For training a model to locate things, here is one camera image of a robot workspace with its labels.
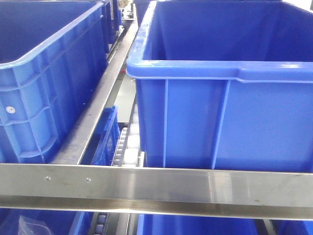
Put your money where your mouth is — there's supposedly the steel divider rail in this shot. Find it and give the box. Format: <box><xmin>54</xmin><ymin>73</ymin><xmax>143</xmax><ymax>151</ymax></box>
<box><xmin>52</xmin><ymin>20</ymin><xmax>138</xmax><ymax>165</ymax></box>

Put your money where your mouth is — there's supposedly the steel rack front rail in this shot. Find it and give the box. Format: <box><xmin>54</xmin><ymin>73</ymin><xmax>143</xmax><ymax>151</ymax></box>
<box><xmin>0</xmin><ymin>164</ymin><xmax>313</xmax><ymax>220</ymax></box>

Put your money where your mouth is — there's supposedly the white roller track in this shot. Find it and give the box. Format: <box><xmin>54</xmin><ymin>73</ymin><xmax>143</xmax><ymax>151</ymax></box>
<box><xmin>112</xmin><ymin>104</ymin><xmax>145</xmax><ymax>167</ymax></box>

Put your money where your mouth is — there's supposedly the big blue crate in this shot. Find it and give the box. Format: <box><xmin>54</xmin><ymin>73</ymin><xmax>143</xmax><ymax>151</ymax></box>
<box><xmin>0</xmin><ymin>0</ymin><xmax>107</xmax><ymax>163</ymax></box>
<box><xmin>127</xmin><ymin>0</ymin><xmax>313</xmax><ymax>172</ymax></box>

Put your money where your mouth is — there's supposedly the big blue crate left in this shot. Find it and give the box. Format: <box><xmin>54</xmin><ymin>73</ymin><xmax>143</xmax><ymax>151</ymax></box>
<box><xmin>0</xmin><ymin>0</ymin><xmax>107</xmax><ymax>163</ymax></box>

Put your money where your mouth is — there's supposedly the big blue crate centre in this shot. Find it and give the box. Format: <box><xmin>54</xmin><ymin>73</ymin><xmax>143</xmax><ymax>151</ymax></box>
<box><xmin>127</xmin><ymin>0</ymin><xmax>313</xmax><ymax>172</ymax></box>

